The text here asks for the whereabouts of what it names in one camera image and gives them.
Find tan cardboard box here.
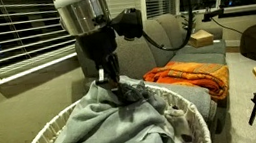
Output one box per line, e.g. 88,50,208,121
186,28,216,50

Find black horizontal stand bar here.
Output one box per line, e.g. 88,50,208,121
199,3,256,25

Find wide white window blinds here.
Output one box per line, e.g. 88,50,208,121
0,0,81,79

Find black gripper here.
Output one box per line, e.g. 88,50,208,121
73,25,124,96

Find light grey fleece blanket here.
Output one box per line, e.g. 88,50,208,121
33,70,179,143

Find grey fabric sofa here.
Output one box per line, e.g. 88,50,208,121
71,6,239,143

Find orange patterned blanket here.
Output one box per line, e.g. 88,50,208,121
140,53,234,112

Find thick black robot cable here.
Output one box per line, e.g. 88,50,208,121
137,0,199,56

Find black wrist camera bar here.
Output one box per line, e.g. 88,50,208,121
108,6,147,44

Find black white spotted cloth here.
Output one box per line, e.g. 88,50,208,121
162,102,197,143

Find white window sill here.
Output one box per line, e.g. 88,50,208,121
0,51,81,87

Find green potted plant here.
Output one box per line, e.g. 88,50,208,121
180,13,191,32

